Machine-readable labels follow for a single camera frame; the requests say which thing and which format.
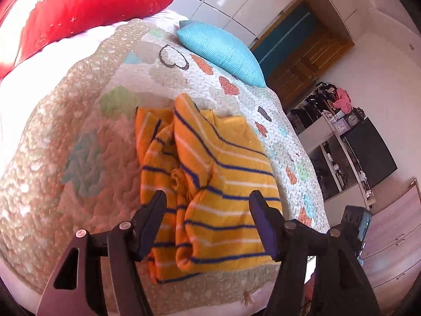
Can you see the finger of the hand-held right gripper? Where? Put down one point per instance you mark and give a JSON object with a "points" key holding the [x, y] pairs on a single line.
{"points": [[355, 219]]}

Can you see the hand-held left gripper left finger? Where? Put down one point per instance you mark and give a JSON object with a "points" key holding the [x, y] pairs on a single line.
{"points": [[152, 222]]}

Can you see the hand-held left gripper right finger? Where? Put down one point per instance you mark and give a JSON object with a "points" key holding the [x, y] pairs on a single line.
{"points": [[263, 222]]}

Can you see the orange striped knit sweater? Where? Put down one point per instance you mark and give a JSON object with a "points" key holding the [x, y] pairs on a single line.
{"points": [[223, 177]]}

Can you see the light wooden dresser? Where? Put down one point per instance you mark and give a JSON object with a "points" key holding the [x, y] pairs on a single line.
{"points": [[394, 237]]}

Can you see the white shelf unit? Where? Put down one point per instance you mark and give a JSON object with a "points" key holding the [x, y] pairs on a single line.
{"points": [[329, 158]]}

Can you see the black television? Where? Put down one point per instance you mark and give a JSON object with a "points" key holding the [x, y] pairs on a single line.
{"points": [[371, 153]]}

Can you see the purple square clock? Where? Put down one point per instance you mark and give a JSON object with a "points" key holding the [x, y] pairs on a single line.
{"points": [[340, 126]]}

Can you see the heart print quilted bedspread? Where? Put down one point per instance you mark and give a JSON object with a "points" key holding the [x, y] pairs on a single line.
{"points": [[82, 158]]}

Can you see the dark round clock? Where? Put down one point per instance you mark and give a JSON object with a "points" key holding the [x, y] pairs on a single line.
{"points": [[353, 118]]}

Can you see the pink cloth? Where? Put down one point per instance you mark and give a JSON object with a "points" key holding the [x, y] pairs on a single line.
{"points": [[342, 100]]}

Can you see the wooden door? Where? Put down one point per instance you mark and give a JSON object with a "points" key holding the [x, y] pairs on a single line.
{"points": [[309, 62]]}

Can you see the blue textured pillow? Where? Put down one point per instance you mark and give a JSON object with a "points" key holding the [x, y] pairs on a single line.
{"points": [[223, 51]]}

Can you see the white bed sheet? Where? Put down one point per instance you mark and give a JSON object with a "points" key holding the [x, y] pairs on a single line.
{"points": [[39, 82]]}

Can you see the white glossy wardrobe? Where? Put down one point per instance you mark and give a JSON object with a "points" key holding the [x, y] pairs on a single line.
{"points": [[250, 0]]}

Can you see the red patterned blanket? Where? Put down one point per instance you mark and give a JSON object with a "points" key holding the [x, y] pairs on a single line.
{"points": [[75, 10]]}

